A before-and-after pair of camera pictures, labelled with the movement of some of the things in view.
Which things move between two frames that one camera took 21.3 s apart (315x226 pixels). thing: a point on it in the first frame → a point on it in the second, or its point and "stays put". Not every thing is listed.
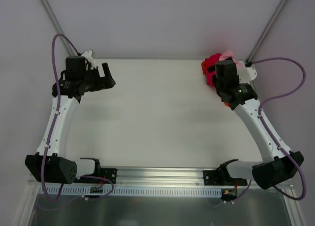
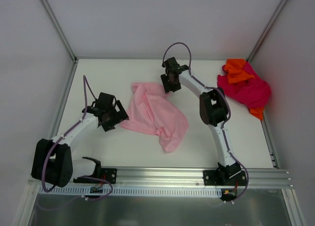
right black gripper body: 216,83 → 170,82
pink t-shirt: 229,54 → 152,110
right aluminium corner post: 261,40 stays put
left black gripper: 101,75 → 114,118
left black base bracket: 109,174 stays put
